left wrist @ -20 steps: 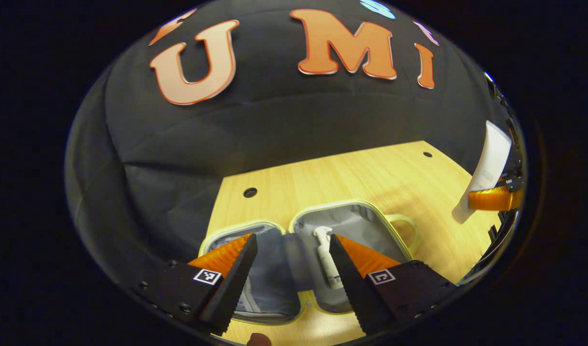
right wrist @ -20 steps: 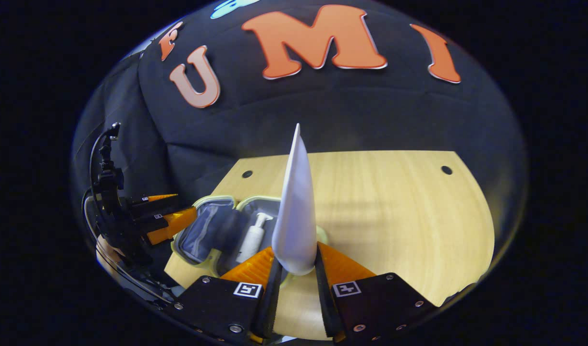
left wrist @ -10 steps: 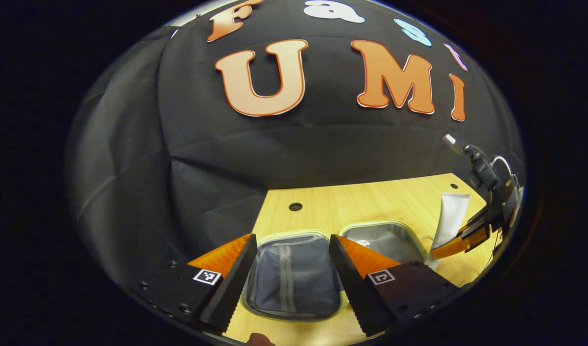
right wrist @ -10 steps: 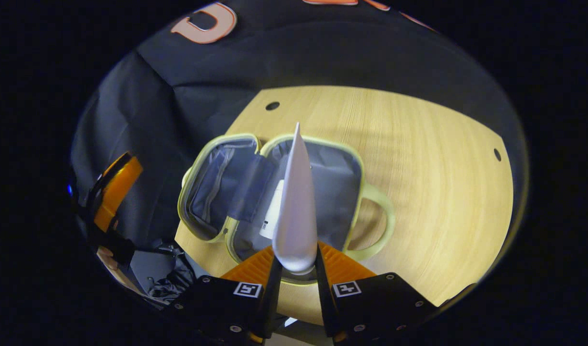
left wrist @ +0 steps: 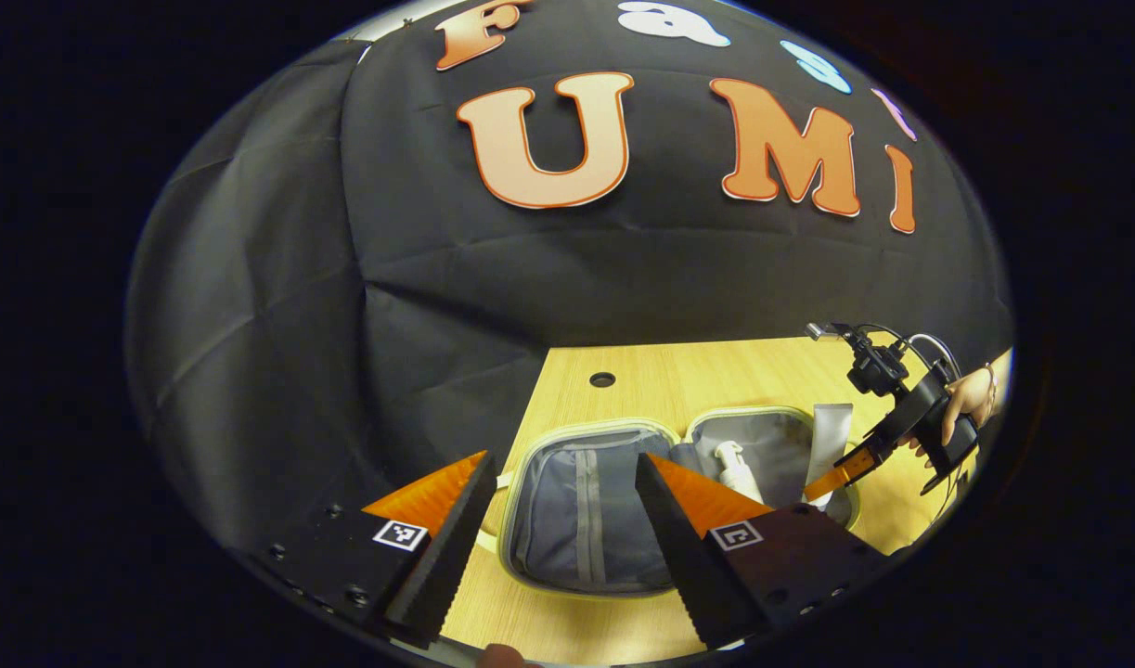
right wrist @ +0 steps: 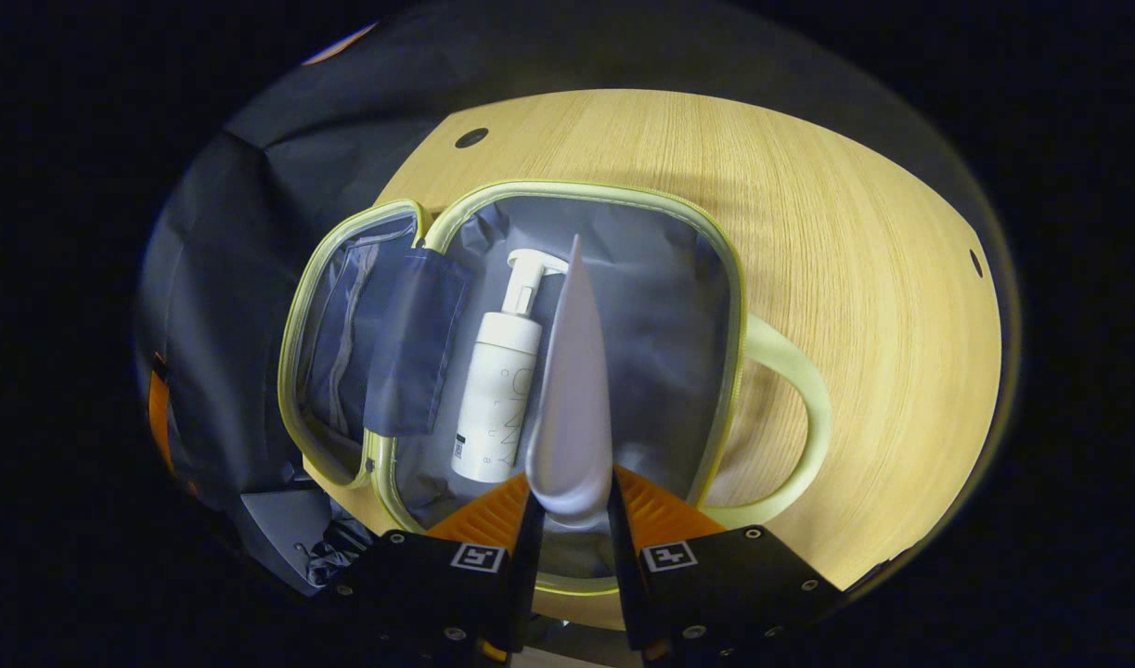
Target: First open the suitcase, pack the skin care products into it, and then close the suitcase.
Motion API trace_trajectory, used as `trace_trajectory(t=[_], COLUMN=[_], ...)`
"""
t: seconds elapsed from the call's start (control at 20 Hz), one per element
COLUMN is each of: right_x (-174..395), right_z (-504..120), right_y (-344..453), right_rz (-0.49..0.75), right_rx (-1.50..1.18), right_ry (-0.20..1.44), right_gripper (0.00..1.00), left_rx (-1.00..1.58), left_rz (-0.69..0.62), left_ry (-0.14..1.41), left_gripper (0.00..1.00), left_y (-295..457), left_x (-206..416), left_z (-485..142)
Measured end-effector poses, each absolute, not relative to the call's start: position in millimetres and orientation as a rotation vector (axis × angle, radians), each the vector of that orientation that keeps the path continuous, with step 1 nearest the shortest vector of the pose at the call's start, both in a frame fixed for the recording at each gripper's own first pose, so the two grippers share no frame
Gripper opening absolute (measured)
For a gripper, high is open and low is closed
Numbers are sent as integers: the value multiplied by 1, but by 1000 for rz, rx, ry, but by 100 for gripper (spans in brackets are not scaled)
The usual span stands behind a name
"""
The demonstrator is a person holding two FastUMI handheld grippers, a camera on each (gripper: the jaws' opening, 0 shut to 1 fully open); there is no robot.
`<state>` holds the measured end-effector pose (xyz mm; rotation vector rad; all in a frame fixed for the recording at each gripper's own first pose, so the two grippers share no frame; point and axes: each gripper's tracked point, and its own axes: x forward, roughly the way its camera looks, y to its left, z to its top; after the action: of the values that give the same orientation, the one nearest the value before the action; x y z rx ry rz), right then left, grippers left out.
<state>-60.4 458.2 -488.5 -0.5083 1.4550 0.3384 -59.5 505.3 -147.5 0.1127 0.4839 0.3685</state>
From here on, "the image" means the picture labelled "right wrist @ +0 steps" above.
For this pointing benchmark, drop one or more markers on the pale yellow suitcase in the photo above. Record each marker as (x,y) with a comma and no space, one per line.
(669,325)

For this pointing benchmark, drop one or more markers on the black backdrop cloth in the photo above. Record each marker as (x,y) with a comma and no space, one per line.
(233,278)

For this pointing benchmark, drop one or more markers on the white pump bottle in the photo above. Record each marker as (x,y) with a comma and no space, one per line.
(497,390)

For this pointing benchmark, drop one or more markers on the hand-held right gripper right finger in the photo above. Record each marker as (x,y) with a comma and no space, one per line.
(623,575)

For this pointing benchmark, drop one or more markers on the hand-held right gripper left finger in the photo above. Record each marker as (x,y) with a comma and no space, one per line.
(527,575)

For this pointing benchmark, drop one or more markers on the frosted white tube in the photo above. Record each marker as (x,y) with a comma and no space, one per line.
(572,399)

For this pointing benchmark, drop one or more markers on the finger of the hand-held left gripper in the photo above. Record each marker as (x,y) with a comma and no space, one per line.
(161,417)

